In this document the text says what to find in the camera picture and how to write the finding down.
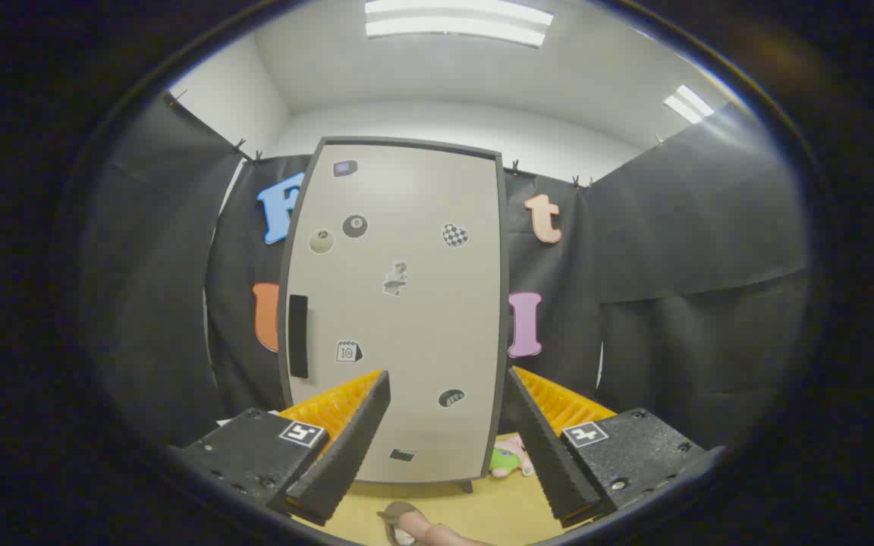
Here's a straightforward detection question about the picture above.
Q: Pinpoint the white shoe cabinet door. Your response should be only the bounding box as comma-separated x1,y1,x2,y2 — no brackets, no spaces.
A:
285,143,502,484

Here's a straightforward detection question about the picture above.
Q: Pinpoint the black door handle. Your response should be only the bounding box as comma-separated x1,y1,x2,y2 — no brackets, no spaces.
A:
288,294,310,378

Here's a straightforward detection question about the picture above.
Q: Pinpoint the brown fuzzy shoe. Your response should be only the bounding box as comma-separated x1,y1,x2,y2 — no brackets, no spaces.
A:
376,500,430,545

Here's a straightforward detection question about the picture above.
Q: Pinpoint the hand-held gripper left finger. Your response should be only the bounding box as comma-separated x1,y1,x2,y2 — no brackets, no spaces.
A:
168,369,392,528

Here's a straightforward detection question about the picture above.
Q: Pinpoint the long ceiling light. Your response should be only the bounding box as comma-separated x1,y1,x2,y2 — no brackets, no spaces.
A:
365,0,555,49

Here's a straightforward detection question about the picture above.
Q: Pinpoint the green and pink plush toy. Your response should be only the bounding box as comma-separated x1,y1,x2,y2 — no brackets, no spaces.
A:
489,434,535,479

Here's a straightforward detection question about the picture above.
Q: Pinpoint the small ceiling light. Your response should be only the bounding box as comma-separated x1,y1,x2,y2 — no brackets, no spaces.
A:
663,85,715,124

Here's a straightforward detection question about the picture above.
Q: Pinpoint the grey shoe cabinet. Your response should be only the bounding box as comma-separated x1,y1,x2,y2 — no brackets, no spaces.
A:
278,136,511,494

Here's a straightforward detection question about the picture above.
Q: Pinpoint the black backdrop cloth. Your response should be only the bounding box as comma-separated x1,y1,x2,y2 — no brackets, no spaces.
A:
80,91,813,456

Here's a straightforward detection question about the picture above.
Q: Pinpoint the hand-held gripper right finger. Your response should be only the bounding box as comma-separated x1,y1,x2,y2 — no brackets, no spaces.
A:
503,366,726,529

